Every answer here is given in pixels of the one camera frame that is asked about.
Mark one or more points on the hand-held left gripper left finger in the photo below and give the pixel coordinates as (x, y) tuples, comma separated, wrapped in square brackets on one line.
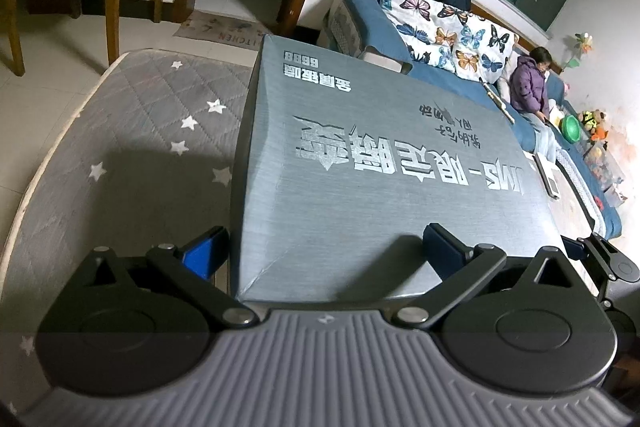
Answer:
[(205, 253)]

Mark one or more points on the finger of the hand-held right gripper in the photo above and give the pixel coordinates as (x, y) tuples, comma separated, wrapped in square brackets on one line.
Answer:
[(612, 262)]

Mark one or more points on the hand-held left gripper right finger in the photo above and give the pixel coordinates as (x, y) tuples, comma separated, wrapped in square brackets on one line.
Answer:
[(442, 246)]

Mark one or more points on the grey box with silver lettering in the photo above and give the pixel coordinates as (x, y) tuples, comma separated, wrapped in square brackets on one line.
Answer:
[(375, 167)]

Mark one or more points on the grey star-print desktop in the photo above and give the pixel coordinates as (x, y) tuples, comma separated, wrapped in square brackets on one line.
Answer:
[(125, 132)]

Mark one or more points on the clear toy container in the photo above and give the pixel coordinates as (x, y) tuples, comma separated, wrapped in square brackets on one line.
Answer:
[(602, 167)]

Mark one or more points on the white remote control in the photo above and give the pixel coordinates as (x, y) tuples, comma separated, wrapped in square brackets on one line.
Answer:
[(550, 177)]

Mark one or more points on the green bowl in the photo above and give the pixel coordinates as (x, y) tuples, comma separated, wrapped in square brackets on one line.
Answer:
[(571, 128)]

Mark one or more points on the plush bear toy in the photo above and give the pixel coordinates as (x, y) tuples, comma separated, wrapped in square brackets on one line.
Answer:
[(592, 119)]

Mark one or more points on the wooden stick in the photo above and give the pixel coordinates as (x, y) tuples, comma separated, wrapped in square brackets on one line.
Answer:
[(495, 99)]

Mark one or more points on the grey pillow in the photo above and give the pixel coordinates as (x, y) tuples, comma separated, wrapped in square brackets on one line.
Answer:
[(507, 77)]

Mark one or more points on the butterfly print blanket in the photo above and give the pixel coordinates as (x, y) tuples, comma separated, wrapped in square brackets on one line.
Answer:
[(450, 32)]

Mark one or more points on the colourful pinwheel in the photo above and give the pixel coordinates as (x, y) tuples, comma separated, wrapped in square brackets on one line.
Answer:
[(580, 49)]

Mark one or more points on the printed doormat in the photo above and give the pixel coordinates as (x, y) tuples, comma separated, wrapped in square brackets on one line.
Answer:
[(220, 29)]

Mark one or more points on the blue sofa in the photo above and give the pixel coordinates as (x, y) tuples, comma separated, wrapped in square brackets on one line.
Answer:
[(370, 27)]

